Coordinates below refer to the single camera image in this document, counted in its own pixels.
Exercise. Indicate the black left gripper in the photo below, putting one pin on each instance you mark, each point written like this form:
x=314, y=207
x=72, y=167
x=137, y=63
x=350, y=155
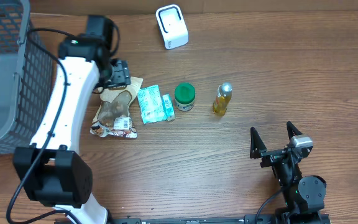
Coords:
x=120, y=74

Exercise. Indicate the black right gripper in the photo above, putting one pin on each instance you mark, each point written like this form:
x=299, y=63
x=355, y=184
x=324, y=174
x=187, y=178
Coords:
x=271, y=155

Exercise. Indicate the teal wet wipes pack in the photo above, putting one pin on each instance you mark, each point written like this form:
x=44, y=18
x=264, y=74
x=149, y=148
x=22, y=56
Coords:
x=151, y=106

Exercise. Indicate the brown snack bag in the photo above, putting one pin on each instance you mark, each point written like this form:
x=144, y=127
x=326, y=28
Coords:
x=113, y=117

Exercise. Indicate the small teal tissue pack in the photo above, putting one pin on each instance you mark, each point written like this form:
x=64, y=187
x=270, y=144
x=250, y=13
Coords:
x=168, y=107

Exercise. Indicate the yellow dish soap bottle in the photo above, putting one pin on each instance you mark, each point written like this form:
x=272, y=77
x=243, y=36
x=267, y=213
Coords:
x=223, y=97

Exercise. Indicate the green lid jar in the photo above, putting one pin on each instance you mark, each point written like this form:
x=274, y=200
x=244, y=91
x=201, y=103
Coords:
x=185, y=96

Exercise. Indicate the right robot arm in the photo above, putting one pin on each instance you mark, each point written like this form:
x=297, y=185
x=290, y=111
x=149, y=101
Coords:
x=303, y=196

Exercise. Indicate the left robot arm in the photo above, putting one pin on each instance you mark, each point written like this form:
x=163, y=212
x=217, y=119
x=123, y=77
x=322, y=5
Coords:
x=50, y=167

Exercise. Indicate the white barcode scanner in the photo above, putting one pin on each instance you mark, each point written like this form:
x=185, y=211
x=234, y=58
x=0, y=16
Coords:
x=172, y=26

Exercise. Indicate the grey plastic mesh basket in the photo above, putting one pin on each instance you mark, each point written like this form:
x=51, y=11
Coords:
x=25, y=77

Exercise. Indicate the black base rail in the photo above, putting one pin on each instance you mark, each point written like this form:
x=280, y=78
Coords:
x=179, y=221

